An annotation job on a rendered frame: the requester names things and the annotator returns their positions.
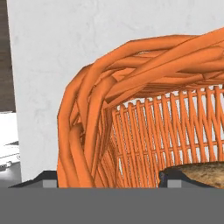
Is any brown bread loaf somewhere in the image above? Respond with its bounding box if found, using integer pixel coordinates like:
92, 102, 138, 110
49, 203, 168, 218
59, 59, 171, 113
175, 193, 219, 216
164, 161, 224, 189

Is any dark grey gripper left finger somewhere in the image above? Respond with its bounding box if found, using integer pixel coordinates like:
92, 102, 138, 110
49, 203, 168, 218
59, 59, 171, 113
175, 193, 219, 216
8, 170, 59, 189

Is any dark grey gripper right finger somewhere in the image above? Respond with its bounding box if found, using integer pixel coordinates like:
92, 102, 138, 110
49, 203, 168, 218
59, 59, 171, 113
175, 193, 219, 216
158, 167, 217, 189

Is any white kitchen fitting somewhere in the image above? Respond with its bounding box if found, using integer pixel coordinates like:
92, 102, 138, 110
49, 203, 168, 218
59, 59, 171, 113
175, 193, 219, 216
0, 111, 22, 173

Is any orange wicker basket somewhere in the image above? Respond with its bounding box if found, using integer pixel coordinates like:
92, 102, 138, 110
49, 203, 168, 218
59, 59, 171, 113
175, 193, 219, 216
56, 26, 224, 189

